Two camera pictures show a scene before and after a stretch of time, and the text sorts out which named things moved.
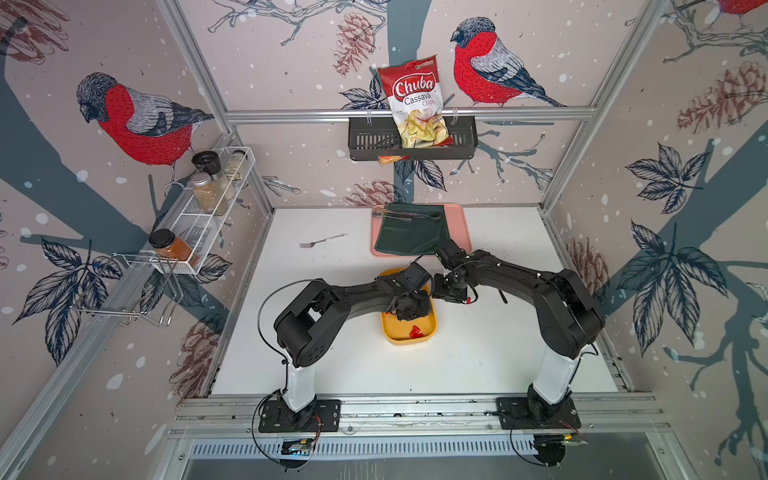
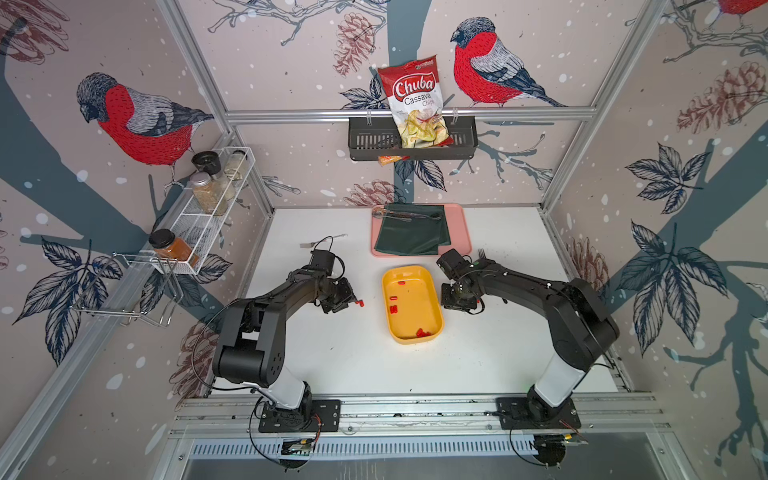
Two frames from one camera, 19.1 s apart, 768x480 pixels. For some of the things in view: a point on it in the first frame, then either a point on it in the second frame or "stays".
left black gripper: [426, 307] → [348, 295]
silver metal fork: [311, 244] stays
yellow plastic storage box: [397, 331] stays
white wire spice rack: [184, 239] stays
